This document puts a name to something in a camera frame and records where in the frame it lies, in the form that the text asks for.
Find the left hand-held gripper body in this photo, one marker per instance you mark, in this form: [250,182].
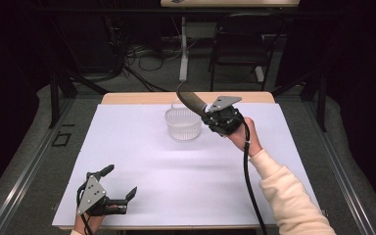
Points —
[92,195]

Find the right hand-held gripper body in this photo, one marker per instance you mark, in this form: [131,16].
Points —
[225,118]

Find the white plastic basket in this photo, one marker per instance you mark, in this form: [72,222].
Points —
[182,130]

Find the person's left hand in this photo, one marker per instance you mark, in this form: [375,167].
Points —
[90,223]

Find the person's right hand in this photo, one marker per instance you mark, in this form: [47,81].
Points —
[244,140]

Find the white table cover sheet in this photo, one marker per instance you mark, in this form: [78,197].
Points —
[163,169]

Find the desk with white legs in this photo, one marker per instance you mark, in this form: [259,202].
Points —
[184,65]

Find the black folding chair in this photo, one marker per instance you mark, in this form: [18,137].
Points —
[238,42]

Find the metal floor rail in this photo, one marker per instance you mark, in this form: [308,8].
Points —
[29,169]
[339,171]

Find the black metal frame stand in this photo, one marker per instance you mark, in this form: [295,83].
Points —
[322,104]
[54,98]

